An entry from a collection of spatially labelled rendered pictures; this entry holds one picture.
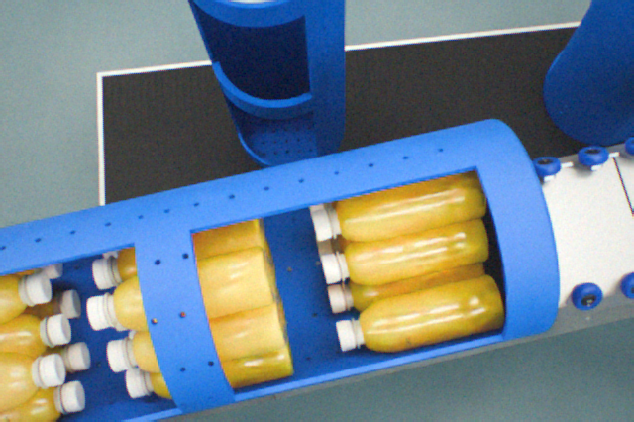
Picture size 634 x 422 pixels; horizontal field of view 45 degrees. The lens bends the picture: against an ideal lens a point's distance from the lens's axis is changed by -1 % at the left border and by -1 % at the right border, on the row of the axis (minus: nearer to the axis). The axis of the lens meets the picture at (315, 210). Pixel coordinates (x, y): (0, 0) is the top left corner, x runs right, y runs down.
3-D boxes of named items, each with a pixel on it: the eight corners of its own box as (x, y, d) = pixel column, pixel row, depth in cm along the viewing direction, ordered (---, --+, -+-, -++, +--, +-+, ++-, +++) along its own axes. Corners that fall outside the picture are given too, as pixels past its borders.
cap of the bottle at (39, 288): (26, 268, 97) (40, 265, 97) (39, 283, 100) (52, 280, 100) (26, 295, 95) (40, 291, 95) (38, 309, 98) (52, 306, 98)
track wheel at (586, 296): (605, 286, 109) (599, 277, 110) (576, 293, 109) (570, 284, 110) (603, 309, 111) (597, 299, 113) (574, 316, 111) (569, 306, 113)
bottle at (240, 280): (276, 300, 96) (119, 336, 95) (264, 243, 96) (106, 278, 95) (274, 308, 89) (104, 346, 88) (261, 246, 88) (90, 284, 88)
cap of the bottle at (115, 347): (126, 337, 98) (113, 340, 98) (119, 340, 94) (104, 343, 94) (133, 367, 98) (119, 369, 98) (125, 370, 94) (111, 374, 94)
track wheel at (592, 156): (614, 162, 115) (613, 151, 114) (585, 169, 114) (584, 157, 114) (600, 154, 119) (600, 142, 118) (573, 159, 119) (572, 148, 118)
